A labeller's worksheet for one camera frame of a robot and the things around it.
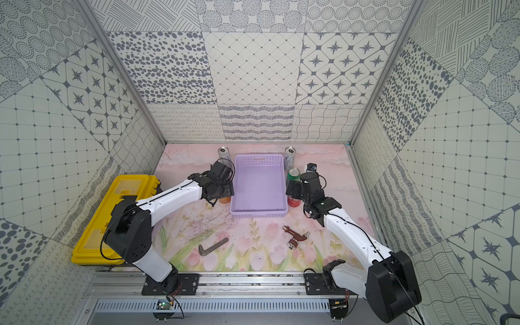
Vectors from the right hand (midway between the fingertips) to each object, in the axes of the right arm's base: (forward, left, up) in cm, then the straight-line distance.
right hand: (300, 186), depth 85 cm
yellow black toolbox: (-28, +75, +1) cm, 80 cm away
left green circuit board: (-41, +51, -15) cm, 67 cm away
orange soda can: (-2, +34, -9) cm, 35 cm away
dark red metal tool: (-20, +3, -12) cm, 23 cm away
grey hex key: (-23, +41, -14) cm, 49 cm away
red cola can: (-3, +2, -9) cm, 10 cm away
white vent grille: (-41, +32, -15) cm, 54 cm away
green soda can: (+9, +2, -4) cm, 11 cm away
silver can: (+18, +36, -1) cm, 40 cm away
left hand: (+2, +33, -4) cm, 33 cm away
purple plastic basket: (+9, +19, -14) cm, 25 cm away
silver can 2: (+18, +4, -1) cm, 19 cm away
